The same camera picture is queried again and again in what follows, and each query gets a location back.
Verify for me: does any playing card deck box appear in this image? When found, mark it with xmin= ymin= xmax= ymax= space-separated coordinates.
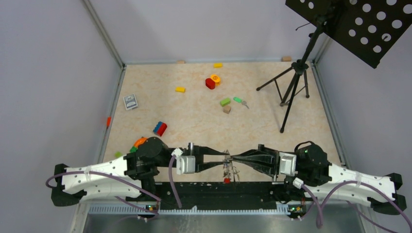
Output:
xmin=123 ymin=94 xmax=138 ymax=111

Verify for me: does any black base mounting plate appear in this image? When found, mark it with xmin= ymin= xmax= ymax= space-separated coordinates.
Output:
xmin=175 ymin=182 xmax=304 ymax=210

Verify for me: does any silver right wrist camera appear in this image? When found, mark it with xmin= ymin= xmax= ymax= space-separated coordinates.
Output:
xmin=279 ymin=152 xmax=297 ymax=177

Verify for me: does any small wooden cube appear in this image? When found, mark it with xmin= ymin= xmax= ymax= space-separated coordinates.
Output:
xmin=223 ymin=105 xmax=231 ymax=114

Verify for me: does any orange round block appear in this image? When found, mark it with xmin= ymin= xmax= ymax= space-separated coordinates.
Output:
xmin=210 ymin=74 xmax=221 ymax=85

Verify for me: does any black perforated music stand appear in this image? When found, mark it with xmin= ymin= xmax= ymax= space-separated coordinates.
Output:
xmin=256 ymin=0 xmax=412 ymax=133

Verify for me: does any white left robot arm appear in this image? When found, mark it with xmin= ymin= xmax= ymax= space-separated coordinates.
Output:
xmin=46 ymin=137 xmax=228 ymax=207

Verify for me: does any light green curved block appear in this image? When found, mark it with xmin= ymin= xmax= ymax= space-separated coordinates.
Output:
xmin=115 ymin=151 xmax=123 ymax=158

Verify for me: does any yellow brick far back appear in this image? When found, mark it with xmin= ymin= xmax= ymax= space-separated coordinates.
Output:
xmin=213 ymin=63 xmax=223 ymax=68

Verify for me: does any wooden wedge back right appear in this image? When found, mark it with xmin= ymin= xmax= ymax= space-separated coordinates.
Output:
xmin=281 ymin=56 xmax=292 ymax=62

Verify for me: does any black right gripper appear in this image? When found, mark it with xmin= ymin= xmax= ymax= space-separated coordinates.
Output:
xmin=230 ymin=144 xmax=293 ymax=180

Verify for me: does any yellow brick mid left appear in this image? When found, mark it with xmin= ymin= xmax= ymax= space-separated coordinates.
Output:
xmin=175 ymin=87 xmax=186 ymax=93

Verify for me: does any red blue brick stack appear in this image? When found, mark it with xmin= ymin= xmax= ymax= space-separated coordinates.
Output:
xmin=153 ymin=121 xmax=168 ymax=137

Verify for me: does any small orange wall clip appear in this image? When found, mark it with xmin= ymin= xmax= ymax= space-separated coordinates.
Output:
xmin=106 ymin=116 xmax=112 ymax=128

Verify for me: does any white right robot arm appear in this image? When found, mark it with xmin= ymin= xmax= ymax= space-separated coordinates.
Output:
xmin=231 ymin=141 xmax=407 ymax=215

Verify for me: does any orange arch block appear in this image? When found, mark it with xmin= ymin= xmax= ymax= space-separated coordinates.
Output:
xmin=133 ymin=137 xmax=147 ymax=148

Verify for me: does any red cylinder block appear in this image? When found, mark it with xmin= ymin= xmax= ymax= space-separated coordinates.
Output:
xmin=205 ymin=78 xmax=216 ymax=90

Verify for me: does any green brick block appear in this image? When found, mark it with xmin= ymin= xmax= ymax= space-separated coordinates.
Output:
xmin=220 ymin=98 xmax=231 ymax=107

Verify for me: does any green tagged key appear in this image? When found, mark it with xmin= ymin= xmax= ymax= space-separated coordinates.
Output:
xmin=233 ymin=97 xmax=250 ymax=109

